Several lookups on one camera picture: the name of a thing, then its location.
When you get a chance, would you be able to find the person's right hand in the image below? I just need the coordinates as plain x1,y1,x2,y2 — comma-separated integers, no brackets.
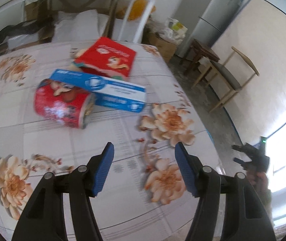
246,170,268,194

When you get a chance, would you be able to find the olive green sleeve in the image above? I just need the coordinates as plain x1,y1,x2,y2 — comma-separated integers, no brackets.
257,173,272,220

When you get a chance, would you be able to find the wooden chair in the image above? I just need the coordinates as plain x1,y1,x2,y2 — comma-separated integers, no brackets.
191,46,260,113

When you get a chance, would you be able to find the floral tablecloth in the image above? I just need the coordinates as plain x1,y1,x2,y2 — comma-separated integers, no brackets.
0,41,224,241

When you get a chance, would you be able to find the red instant noodle cup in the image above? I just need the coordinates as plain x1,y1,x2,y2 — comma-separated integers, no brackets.
34,79,96,129

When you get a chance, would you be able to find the dark wooden stool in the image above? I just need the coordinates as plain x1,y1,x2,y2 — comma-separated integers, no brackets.
179,39,219,76

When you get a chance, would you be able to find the blue white toothpaste box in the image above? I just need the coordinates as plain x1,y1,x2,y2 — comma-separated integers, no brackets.
50,69,147,113

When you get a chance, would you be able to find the cardboard box on floor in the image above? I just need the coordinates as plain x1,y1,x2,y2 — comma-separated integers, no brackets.
148,33,177,63

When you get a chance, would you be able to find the grey refrigerator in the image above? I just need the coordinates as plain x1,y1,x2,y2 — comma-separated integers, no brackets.
174,0,243,57

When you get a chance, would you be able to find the red snack bag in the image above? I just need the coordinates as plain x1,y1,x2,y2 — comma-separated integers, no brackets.
73,37,136,81

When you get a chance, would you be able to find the black bag under shelf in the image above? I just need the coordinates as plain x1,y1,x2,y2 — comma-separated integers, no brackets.
0,17,53,44

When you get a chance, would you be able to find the yellow plastic bag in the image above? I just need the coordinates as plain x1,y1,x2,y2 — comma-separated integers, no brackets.
128,0,148,21

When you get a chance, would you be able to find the white sack under shelf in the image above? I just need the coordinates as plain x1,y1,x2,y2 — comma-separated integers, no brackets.
52,10,109,43

